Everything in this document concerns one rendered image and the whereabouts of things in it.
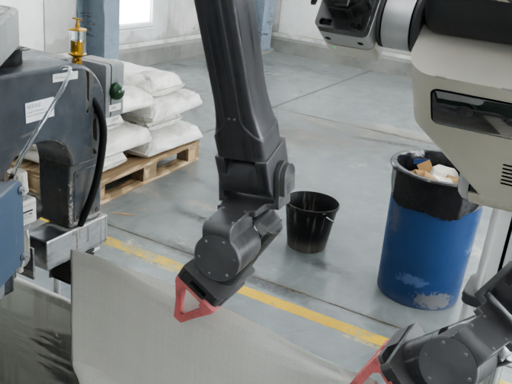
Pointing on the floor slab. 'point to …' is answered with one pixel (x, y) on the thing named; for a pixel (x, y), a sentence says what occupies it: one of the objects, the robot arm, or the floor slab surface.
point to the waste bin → (426, 235)
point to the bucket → (310, 220)
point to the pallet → (147, 171)
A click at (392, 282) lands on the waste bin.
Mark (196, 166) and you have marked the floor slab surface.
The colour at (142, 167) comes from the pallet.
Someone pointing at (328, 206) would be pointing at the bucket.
